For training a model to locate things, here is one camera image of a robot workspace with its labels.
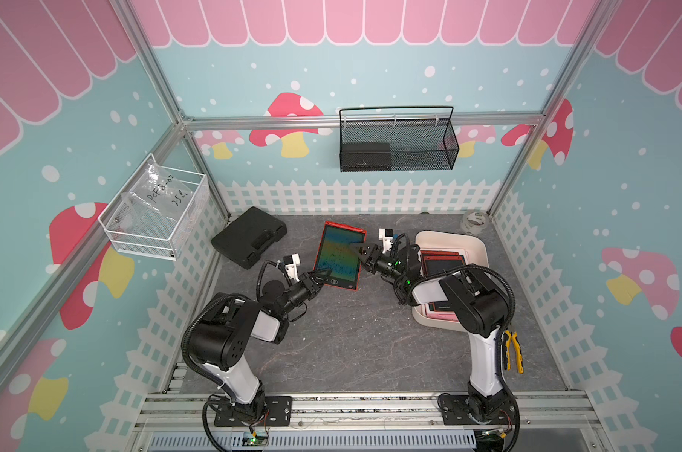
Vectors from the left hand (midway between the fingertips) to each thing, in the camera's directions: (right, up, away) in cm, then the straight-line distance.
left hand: (333, 274), depth 85 cm
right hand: (+5, +8, +3) cm, 10 cm away
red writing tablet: (+37, +3, +19) cm, 41 cm away
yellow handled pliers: (+52, -23, -1) cm, 57 cm away
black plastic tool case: (-34, +12, +21) cm, 42 cm away
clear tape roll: (+57, +18, +31) cm, 67 cm away
